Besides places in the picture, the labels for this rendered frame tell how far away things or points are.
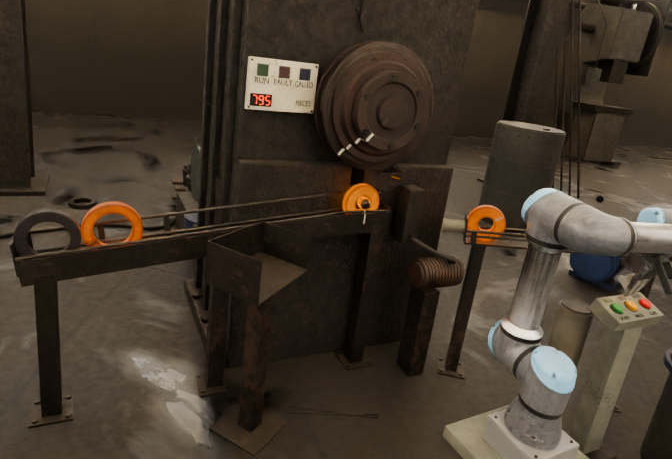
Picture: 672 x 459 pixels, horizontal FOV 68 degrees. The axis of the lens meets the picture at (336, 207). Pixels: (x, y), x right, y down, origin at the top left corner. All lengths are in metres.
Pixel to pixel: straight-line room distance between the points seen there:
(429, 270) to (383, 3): 1.05
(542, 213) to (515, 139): 3.14
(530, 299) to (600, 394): 0.71
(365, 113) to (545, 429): 1.10
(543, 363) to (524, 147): 3.18
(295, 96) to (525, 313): 1.07
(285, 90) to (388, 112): 0.38
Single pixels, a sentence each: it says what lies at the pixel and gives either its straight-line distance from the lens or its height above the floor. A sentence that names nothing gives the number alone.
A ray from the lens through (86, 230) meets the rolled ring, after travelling 1.75.
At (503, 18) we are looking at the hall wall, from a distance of 10.42.
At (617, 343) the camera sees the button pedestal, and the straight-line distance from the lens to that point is 2.00.
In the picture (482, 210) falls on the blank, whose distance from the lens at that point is 2.10.
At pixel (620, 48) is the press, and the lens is 9.66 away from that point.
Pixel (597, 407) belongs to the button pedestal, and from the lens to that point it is 2.12.
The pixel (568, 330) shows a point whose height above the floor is 0.44.
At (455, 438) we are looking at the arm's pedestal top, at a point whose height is 0.29.
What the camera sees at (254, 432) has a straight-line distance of 1.92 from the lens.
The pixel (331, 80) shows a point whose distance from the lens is 1.78.
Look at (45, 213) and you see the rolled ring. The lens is 1.74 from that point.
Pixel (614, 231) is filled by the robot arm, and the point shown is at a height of 0.99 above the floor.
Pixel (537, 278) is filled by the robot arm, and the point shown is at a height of 0.80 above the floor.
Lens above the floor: 1.30
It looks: 17 degrees down
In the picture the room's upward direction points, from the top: 8 degrees clockwise
